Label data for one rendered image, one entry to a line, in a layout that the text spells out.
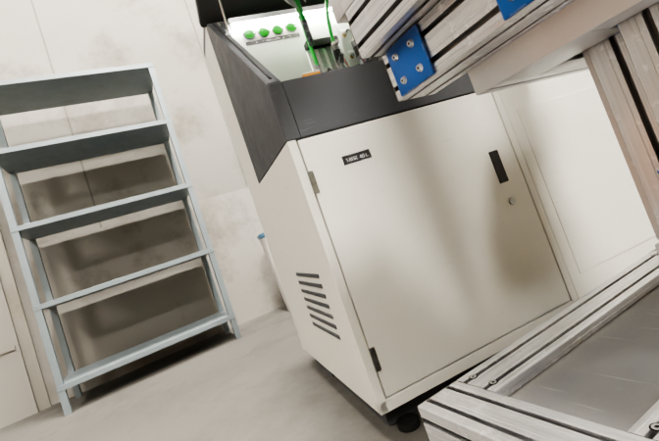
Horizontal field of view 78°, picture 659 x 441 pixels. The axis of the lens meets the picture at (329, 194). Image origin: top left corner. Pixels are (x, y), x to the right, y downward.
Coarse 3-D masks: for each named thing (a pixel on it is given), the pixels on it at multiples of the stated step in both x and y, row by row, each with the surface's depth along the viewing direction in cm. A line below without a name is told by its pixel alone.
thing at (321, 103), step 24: (336, 72) 112; (360, 72) 114; (384, 72) 116; (288, 96) 107; (312, 96) 109; (336, 96) 111; (360, 96) 113; (384, 96) 115; (432, 96) 120; (456, 96) 123; (312, 120) 108; (336, 120) 110; (360, 120) 112
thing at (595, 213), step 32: (512, 96) 128; (544, 96) 132; (576, 96) 136; (544, 128) 130; (576, 128) 134; (608, 128) 138; (544, 160) 128; (576, 160) 131; (608, 160) 135; (544, 192) 126; (576, 192) 129; (608, 192) 133; (576, 224) 127; (608, 224) 131; (640, 224) 135; (576, 256) 125; (608, 256) 128; (640, 256) 133; (576, 288) 123
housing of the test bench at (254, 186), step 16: (208, 48) 173; (208, 64) 186; (224, 96) 173; (224, 112) 186; (240, 144) 171; (240, 160) 183; (256, 176) 160; (256, 192) 170; (256, 208) 183; (272, 224) 159; (272, 240) 170; (272, 256) 183; (288, 272) 157; (288, 288) 168; (288, 304) 180; (304, 320) 157; (304, 336) 167
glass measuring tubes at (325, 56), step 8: (320, 40) 168; (328, 40) 170; (320, 48) 169; (328, 48) 170; (320, 56) 169; (328, 56) 171; (312, 64) 169; (320, 64) 170; (328, 64) 171; (336, 64) 172
